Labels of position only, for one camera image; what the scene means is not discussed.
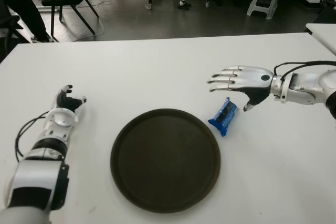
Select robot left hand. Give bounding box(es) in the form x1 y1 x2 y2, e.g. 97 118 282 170
54 84 88 112

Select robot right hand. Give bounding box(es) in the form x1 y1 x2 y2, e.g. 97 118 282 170
206 65 276 113

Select blue Oreo cookie pack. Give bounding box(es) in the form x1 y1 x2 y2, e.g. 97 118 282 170
207 97 240 137

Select neighbouring white table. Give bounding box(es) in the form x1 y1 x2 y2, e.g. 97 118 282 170
304 23 336 57

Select black swivel chair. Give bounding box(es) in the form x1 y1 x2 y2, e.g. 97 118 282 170
0 11 29 51

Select black chair with curved armrest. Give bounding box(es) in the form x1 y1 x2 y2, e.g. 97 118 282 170
313 0 336 24

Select person in black clothes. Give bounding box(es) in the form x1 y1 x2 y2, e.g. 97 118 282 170
0 0 57 43

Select round dark brown tray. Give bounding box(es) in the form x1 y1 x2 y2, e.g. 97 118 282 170
110 108 222 214

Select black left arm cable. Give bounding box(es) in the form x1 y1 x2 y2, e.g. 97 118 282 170
15 110 50 162

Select black right forearm cable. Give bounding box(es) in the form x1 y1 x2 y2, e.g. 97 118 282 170
273 60 336 78

